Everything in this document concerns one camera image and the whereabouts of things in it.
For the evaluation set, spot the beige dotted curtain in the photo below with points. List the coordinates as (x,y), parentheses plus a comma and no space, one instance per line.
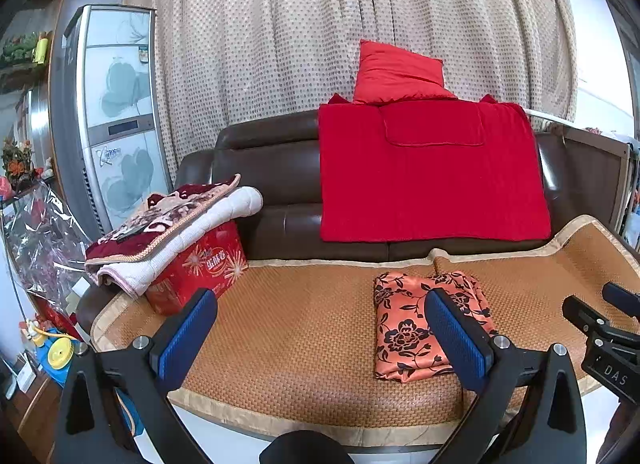
(275,43)

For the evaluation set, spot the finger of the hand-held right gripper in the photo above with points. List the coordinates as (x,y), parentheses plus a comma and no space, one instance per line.
(580,311)
(622,299)

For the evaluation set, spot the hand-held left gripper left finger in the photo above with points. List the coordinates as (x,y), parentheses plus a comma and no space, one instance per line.
(190,339)

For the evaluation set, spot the standing air conditioner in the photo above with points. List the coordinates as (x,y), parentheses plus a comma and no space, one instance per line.
(120,93)

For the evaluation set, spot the clear plastic sheet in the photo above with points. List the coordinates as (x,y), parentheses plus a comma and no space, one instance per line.
(40,244)

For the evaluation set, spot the blue and yellow toy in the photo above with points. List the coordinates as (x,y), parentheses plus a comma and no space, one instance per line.
(57,356)

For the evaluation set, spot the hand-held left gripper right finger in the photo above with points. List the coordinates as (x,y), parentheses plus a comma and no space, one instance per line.
(455,339)

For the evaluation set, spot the person's right forearm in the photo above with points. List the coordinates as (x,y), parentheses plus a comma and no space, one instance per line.
(622,431)

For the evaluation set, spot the dark red floral blanket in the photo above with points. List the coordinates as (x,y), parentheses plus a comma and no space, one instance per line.
(170,214)

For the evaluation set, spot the yellow bottle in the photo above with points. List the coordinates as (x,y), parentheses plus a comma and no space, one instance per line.
(41,49)

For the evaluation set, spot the potted flowers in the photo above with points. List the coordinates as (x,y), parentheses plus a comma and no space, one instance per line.
(17,163)

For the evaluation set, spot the folded maroon white blankets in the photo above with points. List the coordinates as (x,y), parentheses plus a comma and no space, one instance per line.
(230,206)

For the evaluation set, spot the red gift box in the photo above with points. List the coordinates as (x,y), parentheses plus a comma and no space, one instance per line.
(210,264)

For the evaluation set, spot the red pillow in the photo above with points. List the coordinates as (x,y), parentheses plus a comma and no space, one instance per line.
(395,73)

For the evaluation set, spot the wooden bed frame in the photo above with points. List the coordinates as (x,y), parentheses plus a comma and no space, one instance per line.
(600,163)

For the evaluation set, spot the brown leather sofa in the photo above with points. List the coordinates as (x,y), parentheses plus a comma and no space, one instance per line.
(280,224)

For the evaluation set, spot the orange floral garment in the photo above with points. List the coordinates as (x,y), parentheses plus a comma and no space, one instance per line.
(400,339)

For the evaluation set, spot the woven rattan mat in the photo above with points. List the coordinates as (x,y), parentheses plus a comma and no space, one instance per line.
(300,334)

